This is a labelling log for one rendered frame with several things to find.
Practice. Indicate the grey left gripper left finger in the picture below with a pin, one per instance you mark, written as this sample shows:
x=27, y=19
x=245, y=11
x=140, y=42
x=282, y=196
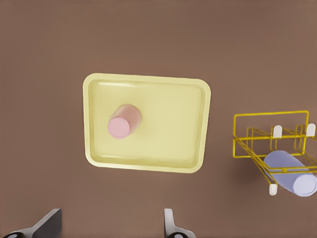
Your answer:
x=47, y=223

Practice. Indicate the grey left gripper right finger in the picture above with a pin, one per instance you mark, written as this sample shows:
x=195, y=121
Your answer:
x=170, y=223

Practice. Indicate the pale yellow tray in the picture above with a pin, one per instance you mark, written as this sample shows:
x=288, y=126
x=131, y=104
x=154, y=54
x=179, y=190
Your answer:
x=158, y=138

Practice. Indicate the pink cup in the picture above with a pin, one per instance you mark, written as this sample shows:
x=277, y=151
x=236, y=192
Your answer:
x=123, y=121

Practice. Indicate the lavender cup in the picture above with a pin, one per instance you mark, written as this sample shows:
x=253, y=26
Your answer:
x=292, y=176

